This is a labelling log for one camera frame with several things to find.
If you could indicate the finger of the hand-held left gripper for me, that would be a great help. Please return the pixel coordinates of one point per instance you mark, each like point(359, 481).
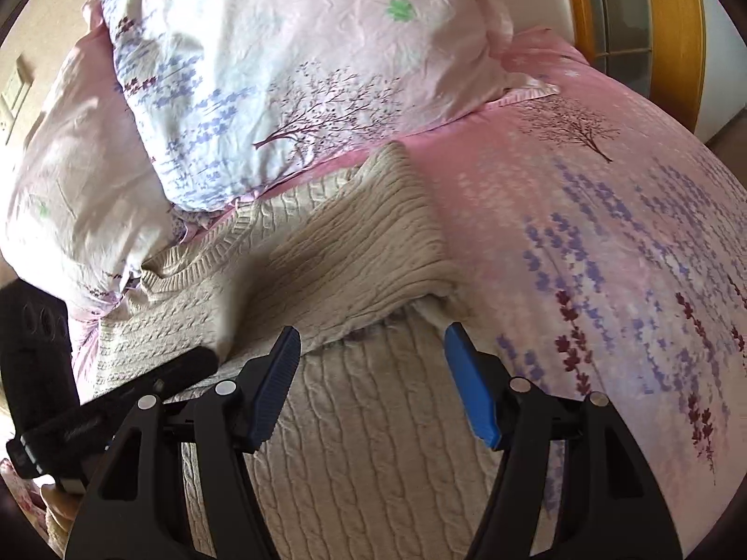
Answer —
point(175, 368)

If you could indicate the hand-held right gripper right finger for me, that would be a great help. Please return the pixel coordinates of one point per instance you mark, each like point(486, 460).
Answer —
point(470, 385)

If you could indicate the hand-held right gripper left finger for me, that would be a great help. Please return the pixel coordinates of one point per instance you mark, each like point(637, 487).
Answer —
point(274, 385)

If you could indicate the pale pink pillow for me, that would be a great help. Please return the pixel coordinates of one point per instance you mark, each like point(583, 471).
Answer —
point(76, 175)

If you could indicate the pink floral bed sheet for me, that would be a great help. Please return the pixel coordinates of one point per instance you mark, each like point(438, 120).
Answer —
point(613, 233)

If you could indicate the white floral tree-print pillow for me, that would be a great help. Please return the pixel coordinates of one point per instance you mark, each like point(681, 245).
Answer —
point(280, 52)

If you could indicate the white cabinet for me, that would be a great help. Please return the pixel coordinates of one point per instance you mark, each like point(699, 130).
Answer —
point(723, 70)

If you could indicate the wooden headboard with grey panels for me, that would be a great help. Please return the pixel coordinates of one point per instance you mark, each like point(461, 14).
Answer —
point(665, 17)

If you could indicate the beige wall switch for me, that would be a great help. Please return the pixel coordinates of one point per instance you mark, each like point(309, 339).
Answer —
point(13, 96)

